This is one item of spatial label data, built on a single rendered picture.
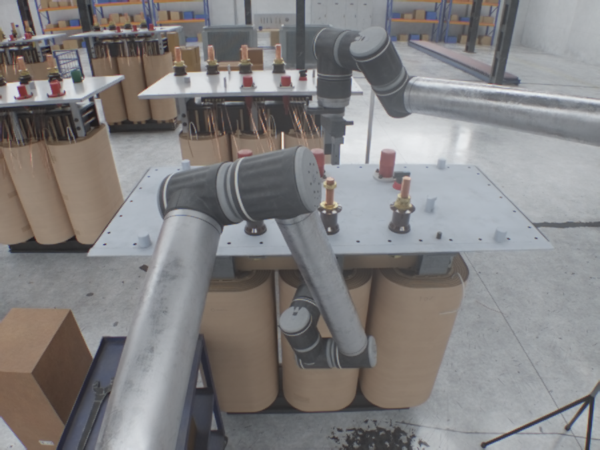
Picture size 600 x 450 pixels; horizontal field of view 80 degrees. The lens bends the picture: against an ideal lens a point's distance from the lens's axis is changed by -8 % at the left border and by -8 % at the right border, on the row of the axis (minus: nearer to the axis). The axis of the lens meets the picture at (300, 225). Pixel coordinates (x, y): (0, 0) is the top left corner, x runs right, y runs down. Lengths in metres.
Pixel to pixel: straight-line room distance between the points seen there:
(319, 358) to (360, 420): 1.18
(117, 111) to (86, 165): 3.98
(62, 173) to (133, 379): 2.99
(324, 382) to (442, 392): 0.93
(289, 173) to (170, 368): 0.43
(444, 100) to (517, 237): 0.72
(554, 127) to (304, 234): 0.61
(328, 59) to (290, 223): 0.53
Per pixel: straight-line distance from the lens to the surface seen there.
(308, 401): 2.20
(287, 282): 1.67
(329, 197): 1.38
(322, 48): 1.21
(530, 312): 3.54
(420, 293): 1.72
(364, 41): 1.10
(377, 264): 1.74
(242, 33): 13.51
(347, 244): 1.38
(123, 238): 1.55
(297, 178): 0.79
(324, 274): 1.00
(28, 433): 2.28
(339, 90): 1.21
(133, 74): 7.18
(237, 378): 2.06
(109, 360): 1.79
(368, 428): 2.50
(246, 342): 1.84
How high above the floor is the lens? 2.14
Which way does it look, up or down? 32 degrees down
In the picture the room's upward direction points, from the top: straight up
